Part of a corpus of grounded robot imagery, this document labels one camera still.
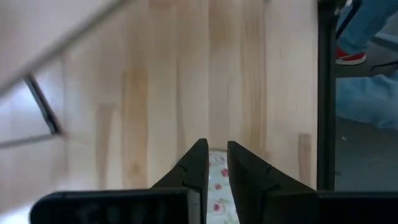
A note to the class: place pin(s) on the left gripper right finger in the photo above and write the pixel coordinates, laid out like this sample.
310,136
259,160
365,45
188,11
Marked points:
295,208

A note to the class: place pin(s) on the wooden raised shelf board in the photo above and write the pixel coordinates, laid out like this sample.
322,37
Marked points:
37,28

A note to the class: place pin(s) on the person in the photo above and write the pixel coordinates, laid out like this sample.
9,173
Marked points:
370,96

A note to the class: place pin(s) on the black table edge rail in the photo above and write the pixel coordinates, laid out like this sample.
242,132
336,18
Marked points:
326,93

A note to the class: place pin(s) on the black metal shelf leg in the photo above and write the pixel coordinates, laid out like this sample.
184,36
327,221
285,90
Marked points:
45,107

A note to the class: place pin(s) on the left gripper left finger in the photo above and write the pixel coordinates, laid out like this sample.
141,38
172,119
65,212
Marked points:
124,207

